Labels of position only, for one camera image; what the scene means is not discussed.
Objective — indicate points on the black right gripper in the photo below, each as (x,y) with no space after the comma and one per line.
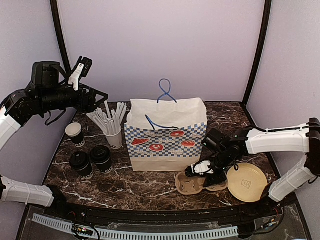
(212,179)

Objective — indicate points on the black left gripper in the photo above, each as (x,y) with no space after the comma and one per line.
(89,106)

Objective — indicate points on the brown cardboard cup carrier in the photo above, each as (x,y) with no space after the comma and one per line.
(194,185)

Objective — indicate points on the black coffee cup lid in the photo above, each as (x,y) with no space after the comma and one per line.
(79,160)

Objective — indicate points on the black and white paper cup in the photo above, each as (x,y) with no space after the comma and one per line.
(87,172)

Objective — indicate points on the blue checkered paper bag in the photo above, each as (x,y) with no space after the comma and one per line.
(165,135)

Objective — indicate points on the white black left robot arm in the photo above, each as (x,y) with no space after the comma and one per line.
(49,89)

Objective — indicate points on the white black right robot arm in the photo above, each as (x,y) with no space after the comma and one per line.
(303,138)

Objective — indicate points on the cream round plate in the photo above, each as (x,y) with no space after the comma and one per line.
(247,183)

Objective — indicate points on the bundle of wrapped straws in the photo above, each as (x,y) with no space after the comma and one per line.
(110,121)

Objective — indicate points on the stack of paper cups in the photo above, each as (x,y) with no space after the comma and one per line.
(75,134)

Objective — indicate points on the white cup holding straws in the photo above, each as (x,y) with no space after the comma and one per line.
(114,139)

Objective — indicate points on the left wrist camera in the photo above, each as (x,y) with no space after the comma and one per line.
(80,70)

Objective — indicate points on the white slotted cable duct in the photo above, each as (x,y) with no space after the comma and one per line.
(121,231)

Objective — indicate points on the black table edge rail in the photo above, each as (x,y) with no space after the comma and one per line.
(105,204)

